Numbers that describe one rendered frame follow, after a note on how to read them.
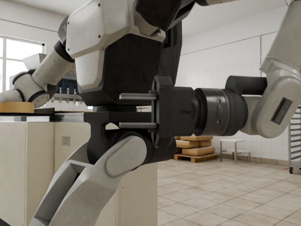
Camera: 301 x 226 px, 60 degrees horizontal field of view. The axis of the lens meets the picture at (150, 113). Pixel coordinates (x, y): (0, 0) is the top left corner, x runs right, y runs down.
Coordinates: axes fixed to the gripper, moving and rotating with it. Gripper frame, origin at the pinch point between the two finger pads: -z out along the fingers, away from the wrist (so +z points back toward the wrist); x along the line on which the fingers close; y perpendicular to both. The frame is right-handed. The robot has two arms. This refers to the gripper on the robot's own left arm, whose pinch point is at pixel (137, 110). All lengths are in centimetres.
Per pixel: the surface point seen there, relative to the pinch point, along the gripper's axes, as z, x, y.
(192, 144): 201, -52, -461
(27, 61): -53, 41, -167
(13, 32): -143, 153, -468
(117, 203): 8, -47, -98
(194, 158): 199, -78, -443
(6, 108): -20.8, 0.1, -1.5
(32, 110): -17.4, -0.2, -3.1
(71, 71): -21, 35, -170
